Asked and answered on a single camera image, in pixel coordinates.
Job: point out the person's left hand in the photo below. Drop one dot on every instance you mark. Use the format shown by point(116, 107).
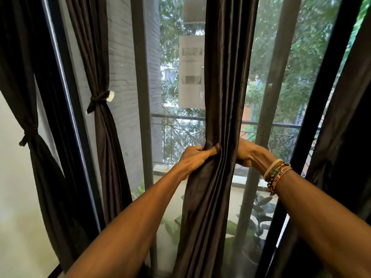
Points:
point(194, 160)

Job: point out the person's right hand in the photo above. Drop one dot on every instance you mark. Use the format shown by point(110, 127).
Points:
point(255, 156)

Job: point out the dark brown curtain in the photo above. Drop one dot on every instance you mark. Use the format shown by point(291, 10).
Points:
point(17, 69)
point(110, 156)
point(229, 69)
point(342, 141)

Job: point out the person's right forearm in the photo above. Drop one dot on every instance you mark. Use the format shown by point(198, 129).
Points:
point(327, 225)

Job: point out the person's left forearm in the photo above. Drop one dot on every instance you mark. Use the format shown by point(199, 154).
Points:
point(127, 234)

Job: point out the black metal balcony railing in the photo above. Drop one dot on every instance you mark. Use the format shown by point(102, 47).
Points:
point(174, 116)

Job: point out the dark leafy potted plant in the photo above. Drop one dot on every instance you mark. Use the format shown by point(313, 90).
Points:
point(262, 208)

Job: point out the grey concrete building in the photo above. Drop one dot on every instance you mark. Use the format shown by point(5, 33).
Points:
point(191, 95)

